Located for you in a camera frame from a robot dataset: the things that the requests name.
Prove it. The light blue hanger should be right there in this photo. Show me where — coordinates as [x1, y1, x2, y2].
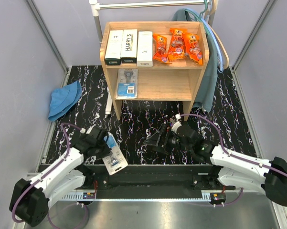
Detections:
[185, 8, 223, 73]

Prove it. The Gillette blister pack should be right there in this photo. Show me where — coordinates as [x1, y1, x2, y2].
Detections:
[116, 69, 138, 100]
[102, 133, 128, 176]

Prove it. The orange razor pack horizontal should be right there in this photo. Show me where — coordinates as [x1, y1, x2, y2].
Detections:
[183, 32, 203, 65]

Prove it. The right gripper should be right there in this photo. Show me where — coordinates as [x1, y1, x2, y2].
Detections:
[144, 123, 192, 156]

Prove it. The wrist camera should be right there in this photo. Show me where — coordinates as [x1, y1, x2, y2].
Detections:
[80, 126, 93, 134]
[170, 114, 181, 133]

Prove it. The white Harry's razor box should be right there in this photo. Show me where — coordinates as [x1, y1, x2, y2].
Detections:
[120, 29, 138, 63]

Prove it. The wooden hanger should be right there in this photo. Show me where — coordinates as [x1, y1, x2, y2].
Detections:
[204, 0, 230, 70]

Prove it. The blue bucket hat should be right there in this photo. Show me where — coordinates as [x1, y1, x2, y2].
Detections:
[48, 81, 82, 122]

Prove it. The orange razor pack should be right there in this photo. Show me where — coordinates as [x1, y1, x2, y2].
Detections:
[168, 28, 188, 62]
[152, 33, 169, 64]

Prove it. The wooden two-tier shelf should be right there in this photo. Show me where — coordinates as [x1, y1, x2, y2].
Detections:
[100, 21, 209, 119]

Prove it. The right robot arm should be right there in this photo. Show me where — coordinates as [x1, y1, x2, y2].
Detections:
[144, 123, 287, 207]

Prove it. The white h razor box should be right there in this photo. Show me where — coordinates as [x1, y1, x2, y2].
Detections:
[105, 30, 123, 65]
[137, 31, 153, 67]

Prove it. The green hanger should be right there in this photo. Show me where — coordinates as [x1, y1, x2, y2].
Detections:
[185, 0, 212, 36]

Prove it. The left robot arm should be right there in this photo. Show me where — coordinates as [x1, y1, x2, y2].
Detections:
[9, 126, 111, 227]

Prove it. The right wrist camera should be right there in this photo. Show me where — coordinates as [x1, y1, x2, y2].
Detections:
[170, 114, 181, 133]

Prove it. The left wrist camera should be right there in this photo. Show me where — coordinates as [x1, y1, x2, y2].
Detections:
[80, 126, 93, 134]

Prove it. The metal clothes rack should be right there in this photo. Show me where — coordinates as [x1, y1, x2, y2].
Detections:
[89, 0, 218, 43]

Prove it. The white H razor box on shelf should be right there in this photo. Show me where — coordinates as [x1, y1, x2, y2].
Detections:
[105, 30, 123, 65]

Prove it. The teal hanging garment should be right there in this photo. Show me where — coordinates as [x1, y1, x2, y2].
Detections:
[172, 8, 218, 112]

